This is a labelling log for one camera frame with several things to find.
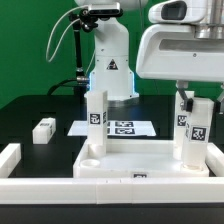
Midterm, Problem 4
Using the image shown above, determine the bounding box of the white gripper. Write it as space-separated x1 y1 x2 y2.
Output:
136 24 224 114

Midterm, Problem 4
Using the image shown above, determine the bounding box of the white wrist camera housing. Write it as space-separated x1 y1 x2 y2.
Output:
148 0 208 23

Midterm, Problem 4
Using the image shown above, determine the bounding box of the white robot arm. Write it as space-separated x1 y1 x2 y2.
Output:
75 0 224 112

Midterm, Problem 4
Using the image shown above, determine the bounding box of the white left barrier wall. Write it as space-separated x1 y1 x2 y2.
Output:
0 143 21 178

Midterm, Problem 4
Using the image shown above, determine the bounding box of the black camera stand pole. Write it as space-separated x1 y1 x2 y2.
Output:
69 12 88 104

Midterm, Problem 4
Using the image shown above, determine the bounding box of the white front barrier wall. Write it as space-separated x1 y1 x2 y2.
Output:
0 177 224 204

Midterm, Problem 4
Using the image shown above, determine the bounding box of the black cable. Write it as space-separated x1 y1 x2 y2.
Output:
46 78 81 97

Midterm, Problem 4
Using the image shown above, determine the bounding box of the fiducial marker sheet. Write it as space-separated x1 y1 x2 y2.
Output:
68 120 156 137

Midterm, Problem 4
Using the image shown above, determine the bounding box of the white barrier wall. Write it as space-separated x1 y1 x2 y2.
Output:
206 143 224 177
0 177 224 204
0 143 21 178

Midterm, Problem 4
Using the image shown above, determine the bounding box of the white desk top tray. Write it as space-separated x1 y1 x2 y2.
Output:
73 139 209 178

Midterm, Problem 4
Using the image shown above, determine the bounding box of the white right barrier wall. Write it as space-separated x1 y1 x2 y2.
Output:
206 143 224 177

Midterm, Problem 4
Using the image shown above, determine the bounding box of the white cable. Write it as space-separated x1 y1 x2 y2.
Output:
45 5 88 64

